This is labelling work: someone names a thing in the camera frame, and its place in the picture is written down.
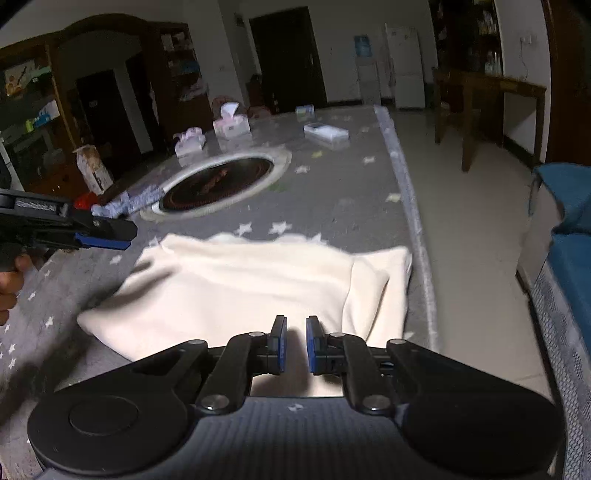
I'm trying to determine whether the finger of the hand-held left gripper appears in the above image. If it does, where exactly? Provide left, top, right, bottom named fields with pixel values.
left=74, top=232, right=131, bottom=251
left=69, top=213, right=138, bottom=243

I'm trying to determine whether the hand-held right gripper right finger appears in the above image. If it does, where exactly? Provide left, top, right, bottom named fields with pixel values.
left=305, top=316, right=458, bottom=415

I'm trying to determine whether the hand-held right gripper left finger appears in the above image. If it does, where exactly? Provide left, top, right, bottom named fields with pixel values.
left=131, top=315, right=288, bottom=414

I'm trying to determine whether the cream sweatshirt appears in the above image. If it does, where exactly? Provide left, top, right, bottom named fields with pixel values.
left=78, top=233, right=413, bottom=398

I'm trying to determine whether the person's left hand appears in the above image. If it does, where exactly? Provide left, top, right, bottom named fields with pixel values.
left=0, top=255, right=34, bottom=326

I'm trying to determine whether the white paper bag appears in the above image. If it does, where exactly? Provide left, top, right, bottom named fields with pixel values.
left=76, top=144, right=114, bottom=196

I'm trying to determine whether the white teal carton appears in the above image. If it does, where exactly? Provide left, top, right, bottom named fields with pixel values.
left=31, top=100, right=61, bottom=126

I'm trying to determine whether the round black built-in hotplate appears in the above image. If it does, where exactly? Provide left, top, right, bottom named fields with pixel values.
left=141, top=147, right=293, bottom=223

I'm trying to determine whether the small white tissue pack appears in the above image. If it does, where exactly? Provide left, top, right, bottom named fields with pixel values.
left=173, top=129, right=208, bottom=158

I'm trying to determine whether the grey star-print tablecloth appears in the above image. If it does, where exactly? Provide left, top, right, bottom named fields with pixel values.
left=0, top=104, right=439, bottom=480

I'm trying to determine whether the pink white tissue box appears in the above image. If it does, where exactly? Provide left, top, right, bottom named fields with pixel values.
left=213, top=102, right=252, bottom=138

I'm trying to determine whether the arched wooden shelf unit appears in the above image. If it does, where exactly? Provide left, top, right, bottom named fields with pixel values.
left=0, top=14, right=214, bottom=195

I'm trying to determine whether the white remote control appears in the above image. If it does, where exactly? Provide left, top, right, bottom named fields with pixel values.
left=303, top=122, right=350, bottom=150

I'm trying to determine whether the dark wooden door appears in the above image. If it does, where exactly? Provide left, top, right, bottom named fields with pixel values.
left=249, top=7, right=328, bottom=114

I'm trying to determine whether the white water dispenser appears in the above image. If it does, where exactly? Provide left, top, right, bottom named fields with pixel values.
left=356, top=59, right=382, bottom=106

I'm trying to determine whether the blue sofa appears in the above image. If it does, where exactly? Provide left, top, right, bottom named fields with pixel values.
left=516, top=161, right=591, bottom=480

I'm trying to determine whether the white refrigerator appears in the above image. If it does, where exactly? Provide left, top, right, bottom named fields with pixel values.
left=385, top=23, right=426, bottom=110

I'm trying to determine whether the brown wooden desk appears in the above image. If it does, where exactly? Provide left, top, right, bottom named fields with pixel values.
left=433, top=67, right=548, bottom=173

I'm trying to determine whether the dark wooden display cabinet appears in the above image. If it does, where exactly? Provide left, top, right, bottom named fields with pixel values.
left=428, top=0, right=504, bottom=77

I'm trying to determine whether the brown glazed door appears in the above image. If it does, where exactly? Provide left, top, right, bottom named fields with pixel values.
left=540, top=0, right=591, bottom=165

